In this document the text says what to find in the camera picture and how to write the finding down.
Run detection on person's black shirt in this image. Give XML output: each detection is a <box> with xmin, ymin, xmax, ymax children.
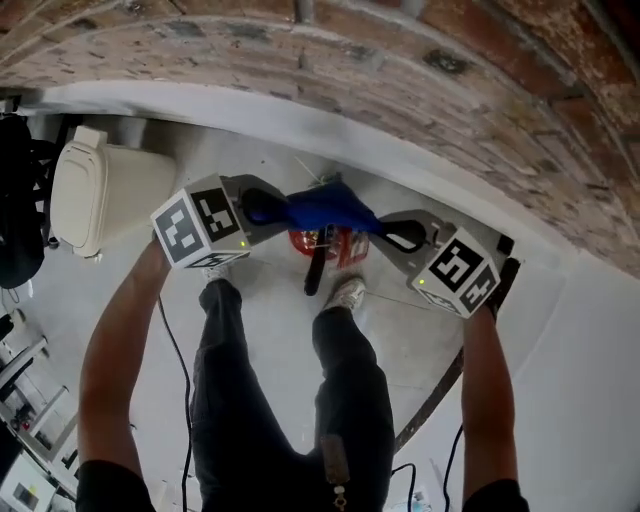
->
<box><xmin>74</xmin><ymin>458</ymin><xmax>532</xmax><ymax>512</ymax></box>

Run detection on black cable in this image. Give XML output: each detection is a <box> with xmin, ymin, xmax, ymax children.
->
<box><xmin>157</xmin><ymin>293</ymin><xmax>195</xmax><ymax>512</ymax></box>
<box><xmin>389</xmin><ymin>423</ymin><xmax>467</xmax><ymax>512</ymax></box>

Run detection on black office chair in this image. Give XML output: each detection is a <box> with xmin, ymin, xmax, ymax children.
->
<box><xmin>0</xmin><ymin>113</ymin><xmax>57</xmax><ymax>291</ymax></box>

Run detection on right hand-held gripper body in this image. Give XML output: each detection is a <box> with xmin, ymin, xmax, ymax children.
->
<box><xmin>411</xmin><ymin>226</ymin><xmax>502</xmax><ymax>320</ymax></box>

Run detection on black baseboard strip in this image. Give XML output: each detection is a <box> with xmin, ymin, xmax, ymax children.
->
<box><xmin>393</xmin><ymin>233</ymin><xmax>522</xmax><ymax>454</ymax></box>

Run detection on person's left white sneaker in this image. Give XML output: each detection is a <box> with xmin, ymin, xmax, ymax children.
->
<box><xmin>201</xmin><ymin>263</ymin><xmax>232</xmax><ymax>285</ymax></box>

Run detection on cream trash bin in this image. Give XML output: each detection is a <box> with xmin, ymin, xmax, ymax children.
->
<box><xmin>49</xmin><ymin>124</ymin><xmax>179</xmax><ymax>259</ymax></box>

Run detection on person's right forearm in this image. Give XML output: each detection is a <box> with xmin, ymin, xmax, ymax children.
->
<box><xmin>459</xmin><ymin>305</ymin><xmax>517</xmax><ymax>494</ymax></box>

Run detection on person's left forearm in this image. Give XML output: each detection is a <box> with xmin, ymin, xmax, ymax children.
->
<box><xmin>77</xmin><ymin>239</ymin><xmax>172</xmax><ymax>469</ymax></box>

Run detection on red fire extinguisher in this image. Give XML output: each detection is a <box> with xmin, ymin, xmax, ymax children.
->
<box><xmin>288</xmin><ymin>172</ymin><xmax>372</xmax><ymax>297</ymax></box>

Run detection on white desk with metal legs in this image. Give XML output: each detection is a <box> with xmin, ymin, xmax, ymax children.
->
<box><xmin>0</xmin><ymin>309</ymin><xmax>81</xmax><ymax>501</ymax></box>

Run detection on beaded pendant strap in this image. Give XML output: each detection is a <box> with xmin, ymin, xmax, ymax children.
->
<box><xmin>319</xmin><ymin>432</ymin><xmax>352</xmax><ymax>512</ymax></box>

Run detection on blue cloth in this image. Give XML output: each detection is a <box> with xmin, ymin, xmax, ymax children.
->
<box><xmin>249</xmin><ymin>180</ymin><xmax>387</xmax><ymax>237</ymax></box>

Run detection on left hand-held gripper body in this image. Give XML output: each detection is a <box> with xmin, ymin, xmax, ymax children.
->
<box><xmin>149</xmin><ymin>172</ymin><xmax>252</xmax><ymax>272</ymax></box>

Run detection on red tag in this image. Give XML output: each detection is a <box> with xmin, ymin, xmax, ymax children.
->
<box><xmin>333</xmin><ymin>228</ymin><xmax>372</xmax><ymax>270</ymax></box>

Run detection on person's black trousers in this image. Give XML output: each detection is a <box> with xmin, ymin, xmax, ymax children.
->
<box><xmin>189</xmin><ymin>278</ymin><xmax>397</xmax><ymax>512</ymax></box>

